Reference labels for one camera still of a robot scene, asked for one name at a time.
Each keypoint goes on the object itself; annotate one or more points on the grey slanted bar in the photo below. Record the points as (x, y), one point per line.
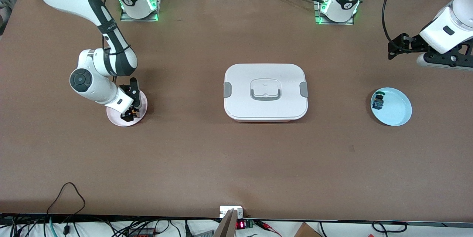
(226, 227)

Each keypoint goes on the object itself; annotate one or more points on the small white electronics box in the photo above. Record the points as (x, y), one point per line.
(226, 211)

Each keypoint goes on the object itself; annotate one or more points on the pink round plate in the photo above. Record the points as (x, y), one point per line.
(114, 118)

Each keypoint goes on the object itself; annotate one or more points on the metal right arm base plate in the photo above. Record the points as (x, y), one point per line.
(125, 19)

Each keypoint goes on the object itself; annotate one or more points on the green push-button switch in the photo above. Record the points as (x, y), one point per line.
(378, 101)

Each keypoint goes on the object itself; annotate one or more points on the light blue round plate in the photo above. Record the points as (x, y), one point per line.
(397, 109)

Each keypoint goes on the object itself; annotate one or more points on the red digit display module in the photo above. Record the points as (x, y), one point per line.
(241, 224)

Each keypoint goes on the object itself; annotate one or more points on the brown cardboard piece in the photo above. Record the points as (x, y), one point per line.
(306, 231)

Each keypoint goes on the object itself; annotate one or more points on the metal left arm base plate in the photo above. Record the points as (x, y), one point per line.
(332, 23)

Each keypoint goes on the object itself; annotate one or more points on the white lunch box grey clips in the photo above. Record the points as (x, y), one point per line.
(244, 104)

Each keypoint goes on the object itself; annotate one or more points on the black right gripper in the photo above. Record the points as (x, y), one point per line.
(130, 113)

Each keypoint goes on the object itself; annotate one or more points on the orange push-button switch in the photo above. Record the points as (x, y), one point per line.
(132, 115)

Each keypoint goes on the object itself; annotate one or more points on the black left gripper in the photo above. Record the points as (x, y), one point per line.
(413, 43)

